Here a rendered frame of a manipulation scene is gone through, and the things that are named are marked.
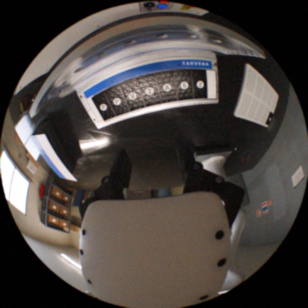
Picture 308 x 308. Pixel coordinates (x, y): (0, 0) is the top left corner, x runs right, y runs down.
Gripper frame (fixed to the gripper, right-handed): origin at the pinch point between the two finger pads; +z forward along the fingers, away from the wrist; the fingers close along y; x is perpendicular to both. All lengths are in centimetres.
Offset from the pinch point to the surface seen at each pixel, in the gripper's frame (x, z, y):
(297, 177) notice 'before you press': -82, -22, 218
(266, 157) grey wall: -124, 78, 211
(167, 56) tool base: 14.8, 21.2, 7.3
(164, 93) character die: 3.6, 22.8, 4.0
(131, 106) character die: 2.0, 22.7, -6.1
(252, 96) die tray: 2, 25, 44
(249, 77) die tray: 10.9, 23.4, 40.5
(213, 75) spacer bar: 8.5, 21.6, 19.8
